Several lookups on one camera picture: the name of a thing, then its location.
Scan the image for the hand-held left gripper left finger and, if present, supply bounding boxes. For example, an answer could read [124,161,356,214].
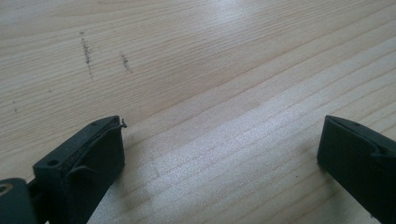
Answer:
[32,115,128,224]

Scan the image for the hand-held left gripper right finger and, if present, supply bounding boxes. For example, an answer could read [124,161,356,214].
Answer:
[316,114,396,224]

